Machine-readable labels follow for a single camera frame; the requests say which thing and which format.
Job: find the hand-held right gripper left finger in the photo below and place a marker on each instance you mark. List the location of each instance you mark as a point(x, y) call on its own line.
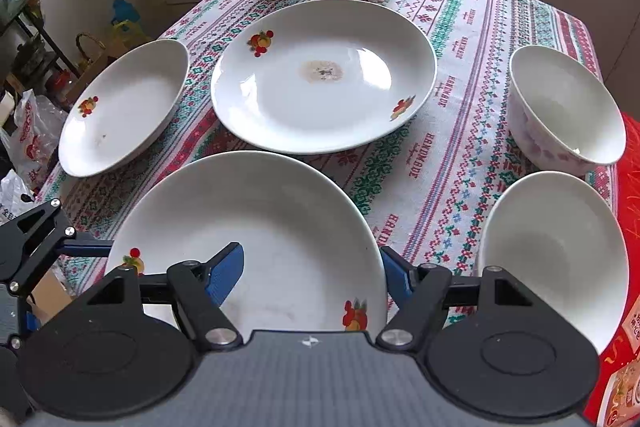
point(227, 272)

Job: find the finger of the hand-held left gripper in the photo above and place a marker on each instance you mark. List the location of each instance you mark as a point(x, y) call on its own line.
point(90, 250)

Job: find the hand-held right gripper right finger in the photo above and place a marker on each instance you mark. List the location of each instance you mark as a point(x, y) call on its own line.
point(397, 279)

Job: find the deep white fruit-print plate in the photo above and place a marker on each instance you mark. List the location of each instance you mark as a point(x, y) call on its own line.
point(280, 227)

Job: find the plain white bowl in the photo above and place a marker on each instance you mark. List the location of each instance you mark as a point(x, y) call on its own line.
point(555, 237)

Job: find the brown cardboard box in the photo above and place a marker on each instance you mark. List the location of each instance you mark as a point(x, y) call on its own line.
point(47, 299)

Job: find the white crumpled plastic bag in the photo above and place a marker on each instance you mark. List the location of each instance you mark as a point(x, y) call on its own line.
point(12, 197)

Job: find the white plastic bag red print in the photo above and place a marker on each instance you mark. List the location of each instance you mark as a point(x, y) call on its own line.
point(30, 132)

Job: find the small white fruit-print plate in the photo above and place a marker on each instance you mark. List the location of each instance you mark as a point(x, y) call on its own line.
point(125, 117)

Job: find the stained white fruit-print plate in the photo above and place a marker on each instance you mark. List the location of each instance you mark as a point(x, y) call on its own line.
point(325, 107)

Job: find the black metal shelf rack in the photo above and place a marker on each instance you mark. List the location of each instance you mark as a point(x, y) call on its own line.
point(40, 47)

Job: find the patterned woven tablecloth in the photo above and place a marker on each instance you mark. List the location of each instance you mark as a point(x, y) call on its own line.
point(450, 57)

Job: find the white bowl with pink flowers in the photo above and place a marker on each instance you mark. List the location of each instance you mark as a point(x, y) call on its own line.
point(565, 107)

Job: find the red printed drink carton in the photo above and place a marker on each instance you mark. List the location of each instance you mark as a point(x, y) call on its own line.
point(627, 207)

